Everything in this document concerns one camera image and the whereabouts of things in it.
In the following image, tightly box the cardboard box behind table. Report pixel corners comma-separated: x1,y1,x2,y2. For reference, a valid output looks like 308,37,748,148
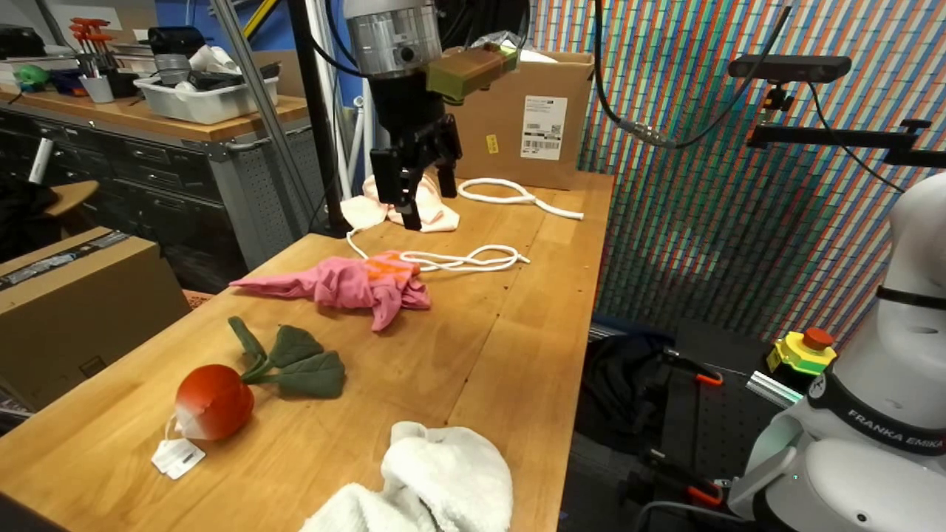
0,227,189,412

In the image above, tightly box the striped colourful fabric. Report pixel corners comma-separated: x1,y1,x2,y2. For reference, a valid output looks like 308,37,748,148
529,0,946,341

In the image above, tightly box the light pink cloth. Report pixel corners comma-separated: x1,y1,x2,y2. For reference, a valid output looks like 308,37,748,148
336,173,463,236

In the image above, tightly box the white rope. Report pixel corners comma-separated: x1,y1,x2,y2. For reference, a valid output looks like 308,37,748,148
342,227,531,278
454,174,587,224

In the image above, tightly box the black hanging cloth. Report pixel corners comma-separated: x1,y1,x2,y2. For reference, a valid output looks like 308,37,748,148
577,334,673,456

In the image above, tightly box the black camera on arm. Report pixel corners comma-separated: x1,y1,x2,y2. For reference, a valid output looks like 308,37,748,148
726,53,850,82

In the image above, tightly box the red yellow emergency stop button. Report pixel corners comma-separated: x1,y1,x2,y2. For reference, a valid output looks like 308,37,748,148
766,326,837,377

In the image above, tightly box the white terry towel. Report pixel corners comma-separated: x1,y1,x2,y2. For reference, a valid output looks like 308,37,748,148
299,419,513,532

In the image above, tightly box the wooden workbench with shelves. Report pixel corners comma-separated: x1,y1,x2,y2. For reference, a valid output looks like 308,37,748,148
0,90,325,289

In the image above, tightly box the pink orange shirt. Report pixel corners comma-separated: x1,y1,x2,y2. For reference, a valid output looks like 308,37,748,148
235,255,430,334

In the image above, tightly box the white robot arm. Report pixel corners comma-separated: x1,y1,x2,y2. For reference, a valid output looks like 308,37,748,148
342,0,518,232

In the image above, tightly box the black vertical pole stand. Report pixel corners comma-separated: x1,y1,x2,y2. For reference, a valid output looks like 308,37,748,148
287,0,349,239

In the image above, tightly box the black gripper orange mount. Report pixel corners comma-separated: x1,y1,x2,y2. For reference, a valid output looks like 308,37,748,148
368,47,518,232

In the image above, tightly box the labelled cardboard box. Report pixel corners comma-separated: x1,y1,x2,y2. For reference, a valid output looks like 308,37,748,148
454,53,593,190

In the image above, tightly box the red plush radish toy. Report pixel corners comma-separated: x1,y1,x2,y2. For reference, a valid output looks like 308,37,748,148
158,317,349,450

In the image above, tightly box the white foreground robot arm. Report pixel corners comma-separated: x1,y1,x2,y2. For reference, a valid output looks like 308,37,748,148
726,173,946,532

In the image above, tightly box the white plastic bin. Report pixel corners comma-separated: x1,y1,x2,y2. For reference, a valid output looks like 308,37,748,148
136,81,257,125

